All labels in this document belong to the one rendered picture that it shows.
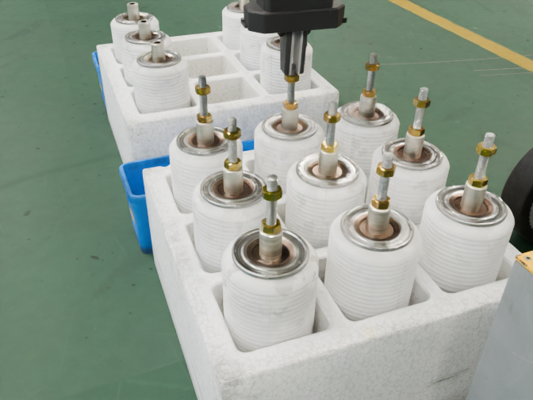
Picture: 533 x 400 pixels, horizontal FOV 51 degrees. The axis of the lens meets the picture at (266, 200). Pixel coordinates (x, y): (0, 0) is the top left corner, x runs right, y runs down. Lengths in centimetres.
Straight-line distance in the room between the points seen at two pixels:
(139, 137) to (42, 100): 59
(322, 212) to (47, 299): 45
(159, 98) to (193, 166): 30
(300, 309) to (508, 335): 18
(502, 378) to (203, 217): 33
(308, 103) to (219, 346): 59
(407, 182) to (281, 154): 17
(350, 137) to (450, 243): 23
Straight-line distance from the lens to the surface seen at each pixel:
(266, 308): 53
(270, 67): 104
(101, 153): 124
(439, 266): 66
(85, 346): 83
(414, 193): 71
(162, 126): 96
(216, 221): 61
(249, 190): 63
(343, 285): 60
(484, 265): 65
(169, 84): 97
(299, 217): 67
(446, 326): 63
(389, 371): 64
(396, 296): 60
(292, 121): 75
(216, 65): 122
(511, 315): 52
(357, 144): 79
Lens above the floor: 61
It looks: 35 degrees down
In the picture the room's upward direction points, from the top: 1 degrees clockwise
